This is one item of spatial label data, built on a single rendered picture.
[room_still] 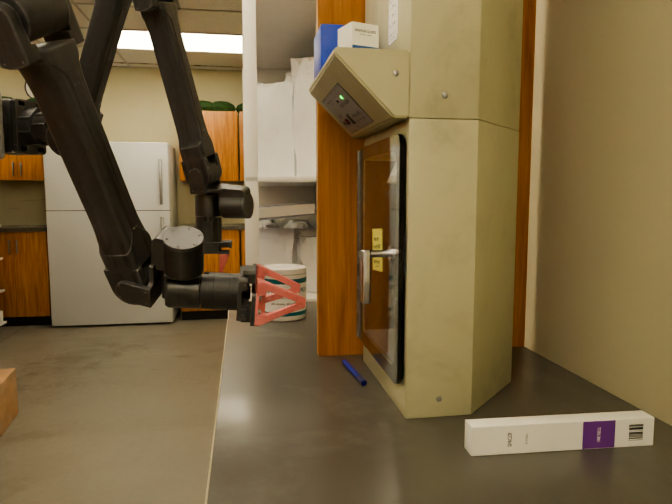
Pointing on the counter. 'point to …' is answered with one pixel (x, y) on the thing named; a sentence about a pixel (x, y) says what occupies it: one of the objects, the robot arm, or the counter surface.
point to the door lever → (369, 270)
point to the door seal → (403, 263)
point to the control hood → (368, 84)
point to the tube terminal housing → (456, 200)
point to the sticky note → (377, 248)
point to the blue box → (324, 45)
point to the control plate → (346, 108)
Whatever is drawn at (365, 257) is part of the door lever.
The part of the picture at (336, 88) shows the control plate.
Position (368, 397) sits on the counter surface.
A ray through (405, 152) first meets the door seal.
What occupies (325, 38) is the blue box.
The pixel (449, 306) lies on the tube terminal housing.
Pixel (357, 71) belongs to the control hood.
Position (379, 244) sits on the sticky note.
